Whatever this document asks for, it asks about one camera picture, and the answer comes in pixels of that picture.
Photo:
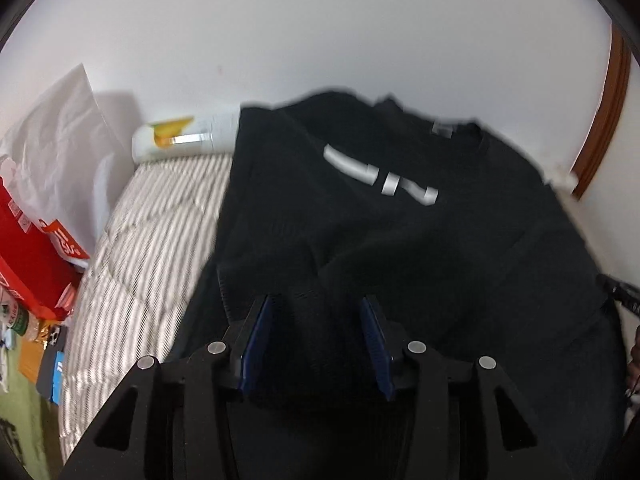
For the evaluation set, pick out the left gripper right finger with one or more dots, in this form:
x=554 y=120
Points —
x=468 y=420

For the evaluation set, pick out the white plastic shopping bag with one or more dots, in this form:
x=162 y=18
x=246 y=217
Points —
x=65 y=167

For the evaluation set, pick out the green bed sheet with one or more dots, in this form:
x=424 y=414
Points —
x=29 y=422

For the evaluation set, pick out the person right hand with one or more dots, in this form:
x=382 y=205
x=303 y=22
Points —
x=633 y=378

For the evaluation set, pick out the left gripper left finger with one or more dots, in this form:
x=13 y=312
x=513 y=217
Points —
x=170 y=420

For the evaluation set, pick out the wooden bedside table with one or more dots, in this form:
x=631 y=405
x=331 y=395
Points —
x=32 y=351

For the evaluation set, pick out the white yellow rolled bolster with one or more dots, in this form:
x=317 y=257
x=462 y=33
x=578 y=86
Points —
x=188 y=136

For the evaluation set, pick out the brown wooden door frame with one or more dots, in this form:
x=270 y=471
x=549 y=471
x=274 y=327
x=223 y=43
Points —
x=607 y=116

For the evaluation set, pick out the black smartphone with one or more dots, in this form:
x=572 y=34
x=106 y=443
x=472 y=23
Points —
x=55 y=341

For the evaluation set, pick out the plastic drink bottle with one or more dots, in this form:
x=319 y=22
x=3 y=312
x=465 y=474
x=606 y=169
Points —
x=17 y=318

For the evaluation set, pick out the black sweatshirt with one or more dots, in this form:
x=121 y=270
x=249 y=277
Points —
x=332 y=199

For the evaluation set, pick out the blue small box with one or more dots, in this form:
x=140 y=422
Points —
x=57 y=378

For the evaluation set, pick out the striped quilted mattress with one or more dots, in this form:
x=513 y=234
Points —
x=139 y=281

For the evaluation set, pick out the red paper shopping bag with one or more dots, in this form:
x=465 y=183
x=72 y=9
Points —
x=31 y=269

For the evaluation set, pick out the pink small cup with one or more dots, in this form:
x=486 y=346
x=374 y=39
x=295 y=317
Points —
x=66 y=301

